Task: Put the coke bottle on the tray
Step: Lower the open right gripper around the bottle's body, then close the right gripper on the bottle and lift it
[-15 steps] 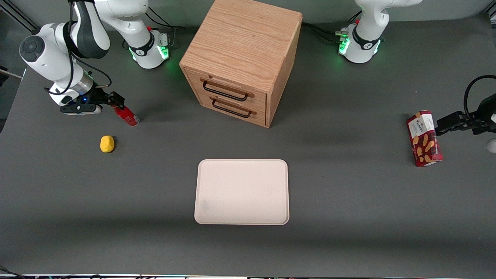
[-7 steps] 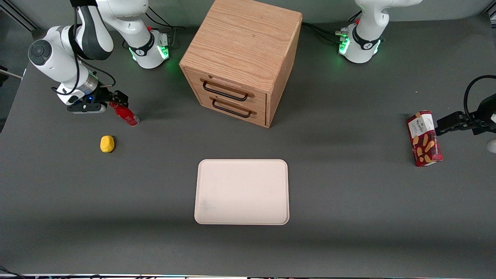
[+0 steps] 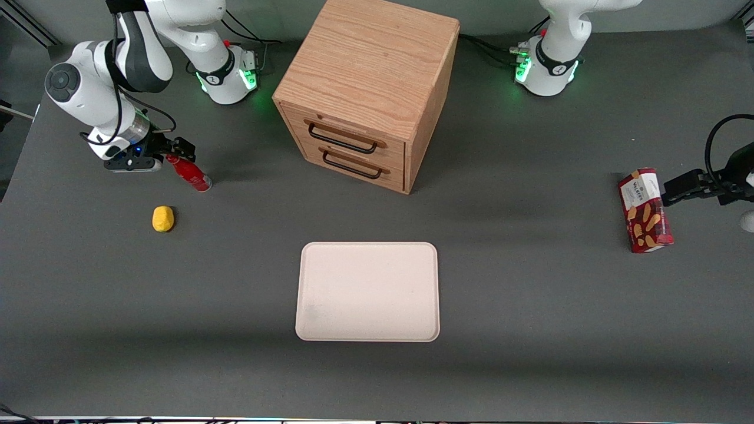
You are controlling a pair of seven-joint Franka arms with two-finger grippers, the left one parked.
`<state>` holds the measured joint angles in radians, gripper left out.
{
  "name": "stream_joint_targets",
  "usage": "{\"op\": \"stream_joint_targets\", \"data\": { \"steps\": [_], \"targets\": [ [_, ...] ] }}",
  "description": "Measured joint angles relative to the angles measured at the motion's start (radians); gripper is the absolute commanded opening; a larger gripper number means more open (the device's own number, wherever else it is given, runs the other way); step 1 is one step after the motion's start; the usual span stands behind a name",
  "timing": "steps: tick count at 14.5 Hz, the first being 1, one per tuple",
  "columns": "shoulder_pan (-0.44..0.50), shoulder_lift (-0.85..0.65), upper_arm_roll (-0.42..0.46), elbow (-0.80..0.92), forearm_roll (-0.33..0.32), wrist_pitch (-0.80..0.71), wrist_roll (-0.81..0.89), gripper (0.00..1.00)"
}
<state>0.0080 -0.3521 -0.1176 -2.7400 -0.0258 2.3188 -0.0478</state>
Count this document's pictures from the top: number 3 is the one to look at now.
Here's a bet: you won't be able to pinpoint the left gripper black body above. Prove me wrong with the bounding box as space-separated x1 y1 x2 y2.
727 144 754 207

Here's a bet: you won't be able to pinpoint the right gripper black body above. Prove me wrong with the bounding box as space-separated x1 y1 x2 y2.
121 134 171 160

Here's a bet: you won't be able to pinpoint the red coke bottle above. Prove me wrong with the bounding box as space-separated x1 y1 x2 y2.
166 153 213 193

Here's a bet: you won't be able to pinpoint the white rectangular tray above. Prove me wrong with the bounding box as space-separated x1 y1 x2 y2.
295 241 441 343

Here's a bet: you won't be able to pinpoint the red tartan shortbread box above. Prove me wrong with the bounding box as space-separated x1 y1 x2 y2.
617 167 674 254

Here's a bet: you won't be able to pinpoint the yellow lemon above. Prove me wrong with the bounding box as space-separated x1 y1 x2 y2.
152 205 176 233

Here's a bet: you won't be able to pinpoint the wooden drawer front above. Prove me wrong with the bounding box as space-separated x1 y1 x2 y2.
293 137 407 194
280 101 407 170

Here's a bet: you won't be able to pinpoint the dark clamp with rod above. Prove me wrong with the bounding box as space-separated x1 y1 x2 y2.
0 99 36 133

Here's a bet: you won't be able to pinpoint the wooden drawer cabinet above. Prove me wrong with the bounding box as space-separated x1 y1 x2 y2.
272 0 461 195

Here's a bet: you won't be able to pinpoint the black looped gripper cable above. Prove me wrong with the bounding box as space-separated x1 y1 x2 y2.
705 114 754 183

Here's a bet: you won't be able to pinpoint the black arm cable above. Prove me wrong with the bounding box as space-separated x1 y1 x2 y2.
80 12 177 146

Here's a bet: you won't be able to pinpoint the black base cables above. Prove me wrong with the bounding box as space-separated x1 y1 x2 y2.
221 9 283 45
458 18 551 68

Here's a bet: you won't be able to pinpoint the black drawer handle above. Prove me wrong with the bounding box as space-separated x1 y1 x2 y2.
305 120 388 155
318 147 391 180

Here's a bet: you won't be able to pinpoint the grey metal frame rail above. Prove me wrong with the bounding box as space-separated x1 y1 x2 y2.
0 0 59 48

